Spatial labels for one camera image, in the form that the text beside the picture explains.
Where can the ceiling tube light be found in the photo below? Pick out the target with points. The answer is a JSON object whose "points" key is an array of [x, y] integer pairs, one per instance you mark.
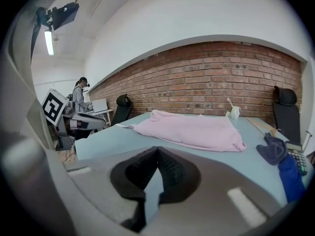
{"points": [[49, 43]]}

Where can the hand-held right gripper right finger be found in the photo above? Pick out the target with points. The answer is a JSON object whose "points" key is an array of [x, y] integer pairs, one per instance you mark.
{"points": [[179, 178]]}

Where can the white toothbrush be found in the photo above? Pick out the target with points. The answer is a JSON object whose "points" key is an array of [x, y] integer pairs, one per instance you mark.
{"points": [[230, 102]]}

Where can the black office chair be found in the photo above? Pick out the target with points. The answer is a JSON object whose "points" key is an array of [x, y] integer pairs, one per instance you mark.
{"points": [[286, 114], [121, 109]]}

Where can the white box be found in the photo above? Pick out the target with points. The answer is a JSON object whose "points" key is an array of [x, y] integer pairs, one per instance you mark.
{"points": [[99, 106]]}

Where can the wooden clothes hanger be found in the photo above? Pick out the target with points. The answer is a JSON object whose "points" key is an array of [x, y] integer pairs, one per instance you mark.
{"points": [[263, 126]]}

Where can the white side table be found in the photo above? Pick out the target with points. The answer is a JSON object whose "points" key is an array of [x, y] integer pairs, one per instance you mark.
{"points": [[108, 113]]}

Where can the small green packet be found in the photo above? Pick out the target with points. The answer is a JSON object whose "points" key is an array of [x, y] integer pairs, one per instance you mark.
{"points": [[228, 114]]}

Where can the black calculator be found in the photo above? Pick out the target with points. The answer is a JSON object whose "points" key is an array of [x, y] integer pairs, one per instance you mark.
{"points": [[299, 160]]}

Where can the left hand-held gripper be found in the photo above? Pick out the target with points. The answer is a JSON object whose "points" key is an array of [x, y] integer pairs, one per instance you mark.
{"points": [[55, 107]]}

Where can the black overhead device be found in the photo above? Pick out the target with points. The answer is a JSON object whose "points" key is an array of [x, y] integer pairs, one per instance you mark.
{"points": [[64, 16]]}

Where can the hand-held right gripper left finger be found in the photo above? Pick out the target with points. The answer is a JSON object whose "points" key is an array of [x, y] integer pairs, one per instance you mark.
{"points": [[130, 178]]}

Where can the blue cloth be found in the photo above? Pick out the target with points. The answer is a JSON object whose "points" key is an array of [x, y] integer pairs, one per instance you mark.
{"points": [[291, 178]]}

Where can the white enamel mug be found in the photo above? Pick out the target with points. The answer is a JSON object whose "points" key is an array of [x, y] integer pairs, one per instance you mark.
{"points": [[235, 113]]}

